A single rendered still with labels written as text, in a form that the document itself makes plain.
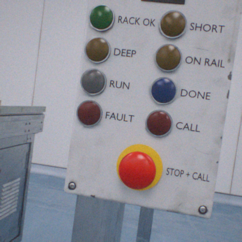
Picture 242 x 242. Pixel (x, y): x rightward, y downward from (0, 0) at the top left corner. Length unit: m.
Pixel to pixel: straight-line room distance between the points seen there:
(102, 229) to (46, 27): 3.83
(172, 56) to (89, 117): 0.11
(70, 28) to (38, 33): 0.39
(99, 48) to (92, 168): 0.14
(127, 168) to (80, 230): 0.16
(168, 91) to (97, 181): 0.13
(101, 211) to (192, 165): 0.15
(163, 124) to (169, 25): 0.11
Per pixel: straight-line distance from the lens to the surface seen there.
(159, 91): 0.38
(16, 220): 2.06
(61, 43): 4.13
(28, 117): 1.80
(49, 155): 4.16
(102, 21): 0.40
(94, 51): 0.40
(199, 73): 0.39
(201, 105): 0.39
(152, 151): 0.39
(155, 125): 0.38
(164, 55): 0.38
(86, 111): 0.39
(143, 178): 0.37
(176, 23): 0.39
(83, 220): 0.49
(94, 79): 0.39
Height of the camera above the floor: 0.96
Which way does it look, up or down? 3 degrees down
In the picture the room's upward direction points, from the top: 8 degrees clockwise
